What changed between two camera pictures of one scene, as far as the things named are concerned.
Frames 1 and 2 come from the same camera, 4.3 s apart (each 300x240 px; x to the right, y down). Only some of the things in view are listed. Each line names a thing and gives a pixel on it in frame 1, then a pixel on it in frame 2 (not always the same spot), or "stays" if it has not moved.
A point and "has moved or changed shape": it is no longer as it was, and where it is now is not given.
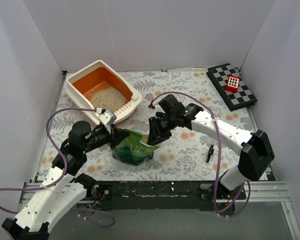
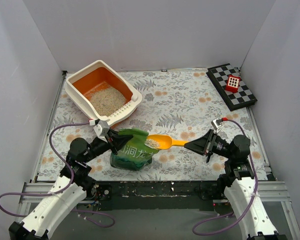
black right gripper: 161,125 to 210,145
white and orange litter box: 99,86 stays
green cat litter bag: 132,151 has moved or changed shape
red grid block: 233,84 stays
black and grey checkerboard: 219,75 stays
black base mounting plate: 159,195 stays
